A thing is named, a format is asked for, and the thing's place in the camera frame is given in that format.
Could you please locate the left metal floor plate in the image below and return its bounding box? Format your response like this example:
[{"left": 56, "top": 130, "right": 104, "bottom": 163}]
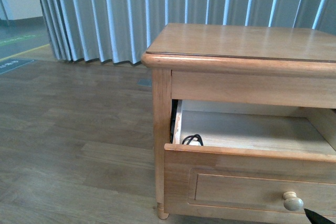
[{"left": 137, "top": 79, "right": 152, "bottom": 87}]

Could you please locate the round cream drawer knob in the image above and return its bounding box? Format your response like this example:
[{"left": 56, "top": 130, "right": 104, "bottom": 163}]
[{"left": 282, "top": 191, "right": 304, "bottom": 211}]

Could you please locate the wooden drawer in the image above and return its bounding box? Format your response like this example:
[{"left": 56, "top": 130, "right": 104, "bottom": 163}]
[{"left": 164, "top": 99, "right": 336, "bottom": 224}]

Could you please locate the light wooden nightstand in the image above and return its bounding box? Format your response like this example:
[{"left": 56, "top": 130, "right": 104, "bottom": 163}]
[{"left": 141, "top": 24, "right": 335, "bottom": 220}]

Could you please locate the grey pleated curtain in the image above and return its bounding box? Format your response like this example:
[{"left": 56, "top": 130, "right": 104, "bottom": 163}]
[{"left": 40, "top": 0, "right": 335, "bottom": 63}]

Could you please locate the white charger with black cable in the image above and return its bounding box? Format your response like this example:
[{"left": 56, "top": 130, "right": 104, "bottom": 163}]
[{"left": 182, "top": 134, "right": 204, "bottom": 146}]

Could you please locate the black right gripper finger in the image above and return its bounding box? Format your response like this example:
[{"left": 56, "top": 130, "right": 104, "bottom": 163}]
[{"left": 304, "top": 208, "right": 335, "bottom": 224}]

